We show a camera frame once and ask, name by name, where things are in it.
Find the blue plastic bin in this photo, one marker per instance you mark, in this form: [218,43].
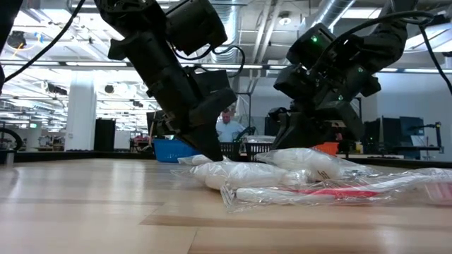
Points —
[166,151]

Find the black plastic bin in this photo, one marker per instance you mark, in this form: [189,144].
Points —
[231,148]
[257,147]

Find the ribbed silver duct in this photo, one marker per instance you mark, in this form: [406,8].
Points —
[328,14]

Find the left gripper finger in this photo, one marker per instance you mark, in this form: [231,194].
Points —
[208,134]

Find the black cabinet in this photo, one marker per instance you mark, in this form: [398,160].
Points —
[105,134]

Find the bagged red toothbrush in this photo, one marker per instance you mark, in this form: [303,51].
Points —
[335,193]

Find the black aluminium table frame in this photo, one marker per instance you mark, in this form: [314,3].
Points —
[70,156]

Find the dark desk monitor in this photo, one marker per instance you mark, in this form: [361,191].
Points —
[411,126]
[379,132]

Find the LED light bar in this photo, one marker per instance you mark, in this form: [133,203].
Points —
[95,63]

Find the black background monitor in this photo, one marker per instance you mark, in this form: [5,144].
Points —
[159,123]

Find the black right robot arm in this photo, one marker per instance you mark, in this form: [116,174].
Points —
[388,39]

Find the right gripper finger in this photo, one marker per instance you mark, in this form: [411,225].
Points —
[293,134]
[342,120]

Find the person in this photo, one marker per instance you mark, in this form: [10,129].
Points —
[227,128]

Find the printed vanity pack bag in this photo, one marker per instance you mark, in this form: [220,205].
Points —
[259,139]

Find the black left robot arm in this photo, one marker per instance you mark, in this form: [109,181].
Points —
[141,21]

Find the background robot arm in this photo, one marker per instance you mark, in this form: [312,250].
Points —
[245,132]
[439,135]

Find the white square pillar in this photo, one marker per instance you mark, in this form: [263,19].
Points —
[81,109]

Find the orange plastic bin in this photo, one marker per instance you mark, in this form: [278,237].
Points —
[328,147]

